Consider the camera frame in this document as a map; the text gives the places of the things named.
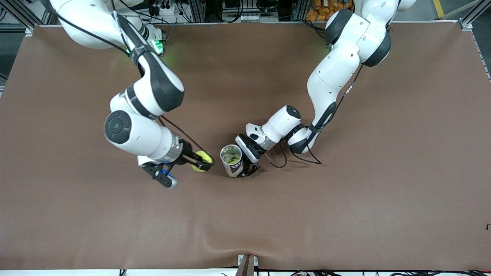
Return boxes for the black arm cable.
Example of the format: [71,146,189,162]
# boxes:
[265,63,364,169]
[50,0,206,154]

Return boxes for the aluminium frame profile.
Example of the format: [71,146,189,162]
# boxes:
[458,0,491,31]

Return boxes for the brown table mat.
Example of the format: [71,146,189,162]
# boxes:
[0,21,491,271]

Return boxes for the aluminium frame post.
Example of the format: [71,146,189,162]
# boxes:
[188,0,206,23]
[292,0,309,21]

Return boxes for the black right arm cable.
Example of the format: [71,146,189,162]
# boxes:
[50,0,206,154]

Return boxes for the grey electronics box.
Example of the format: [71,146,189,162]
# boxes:
[222,0,266,23]

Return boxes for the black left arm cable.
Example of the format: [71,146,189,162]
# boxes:
[265,63,364,169]

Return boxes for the yellow tennis ball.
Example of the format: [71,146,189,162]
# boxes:
[191,151,213,173]
[222,148,241,165]

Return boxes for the orange snack bag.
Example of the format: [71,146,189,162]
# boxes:
[306,0,353,22]

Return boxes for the clear tennis ball can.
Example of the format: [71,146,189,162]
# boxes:
[220,145,245,177]

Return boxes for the white power strip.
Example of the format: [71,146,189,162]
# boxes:
[148,0,181,16]

